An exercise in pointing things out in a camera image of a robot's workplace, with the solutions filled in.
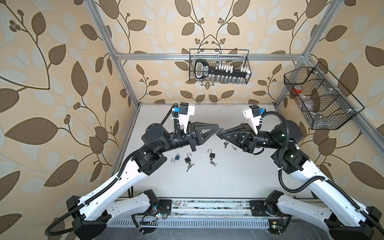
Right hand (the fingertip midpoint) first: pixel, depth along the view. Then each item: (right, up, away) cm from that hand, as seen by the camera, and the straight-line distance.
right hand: (223, 137), depth 49 cm
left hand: (-1, +2, -3) cm, 3 cm away
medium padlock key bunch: (+1, -21, +41) cm, 46 cm away
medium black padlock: (+1, -17, +44) cm, 47 cm away
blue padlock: (-21, -18, +43) cm, 51 cm away
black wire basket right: (+55, +14, +24) cm, 61 cm away
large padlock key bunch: (-13, -23, +40) cm, 48 cm away
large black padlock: (-15, -19, +42) cm, 49 cm away
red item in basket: (+52, +24, +40) cm, 69 cm away
